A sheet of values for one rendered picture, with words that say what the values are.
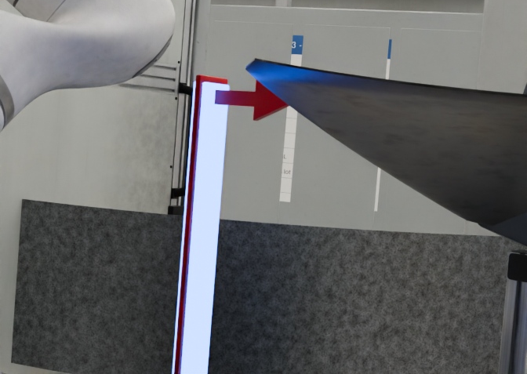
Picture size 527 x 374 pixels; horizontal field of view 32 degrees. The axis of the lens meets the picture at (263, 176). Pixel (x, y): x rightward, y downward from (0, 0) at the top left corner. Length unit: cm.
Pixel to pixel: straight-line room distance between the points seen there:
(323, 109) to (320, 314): 171
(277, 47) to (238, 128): 65
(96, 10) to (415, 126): 51
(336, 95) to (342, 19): 613
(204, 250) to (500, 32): 411
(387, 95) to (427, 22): 603
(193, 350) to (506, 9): 415
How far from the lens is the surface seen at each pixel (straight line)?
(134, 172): 249
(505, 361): 101
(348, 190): 645
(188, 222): 53
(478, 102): 37
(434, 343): 223
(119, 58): 90
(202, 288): 54
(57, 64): 87
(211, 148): 53
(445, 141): 46
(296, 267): 210
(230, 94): 52
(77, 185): 236
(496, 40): 460
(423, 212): 636
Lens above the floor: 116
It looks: 3 degrees down
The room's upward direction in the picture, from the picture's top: 5 degrees clockwise
